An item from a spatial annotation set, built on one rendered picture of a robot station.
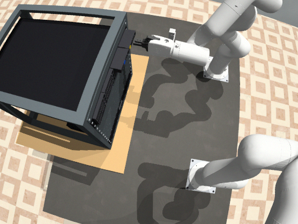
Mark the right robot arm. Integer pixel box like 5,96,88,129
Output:
171,0,282,79

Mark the tan flat board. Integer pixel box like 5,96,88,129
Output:
16,54,149,174

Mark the black metal rack frame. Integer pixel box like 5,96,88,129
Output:
0,4,133,149

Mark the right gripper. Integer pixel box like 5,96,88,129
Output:
133,35,174,57

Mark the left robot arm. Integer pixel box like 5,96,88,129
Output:
189,134,298,224

